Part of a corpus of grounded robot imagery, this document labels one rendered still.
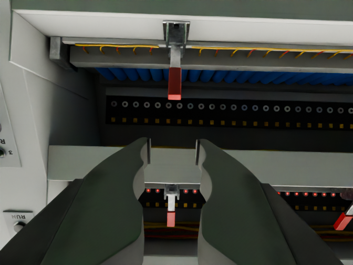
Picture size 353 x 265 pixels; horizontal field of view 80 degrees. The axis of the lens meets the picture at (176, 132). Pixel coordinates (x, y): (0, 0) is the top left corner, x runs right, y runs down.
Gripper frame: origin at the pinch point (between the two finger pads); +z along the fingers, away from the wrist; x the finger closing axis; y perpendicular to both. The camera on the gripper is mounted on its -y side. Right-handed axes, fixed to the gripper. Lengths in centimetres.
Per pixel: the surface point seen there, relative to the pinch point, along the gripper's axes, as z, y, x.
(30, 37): 14.1, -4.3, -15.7
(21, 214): 9.2, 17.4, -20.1
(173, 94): 7.4, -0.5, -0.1
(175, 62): 11.2, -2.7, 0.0
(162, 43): 16.7, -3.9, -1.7
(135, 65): 17.8, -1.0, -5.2
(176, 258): 9.8, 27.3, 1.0
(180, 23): 13.3, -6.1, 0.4
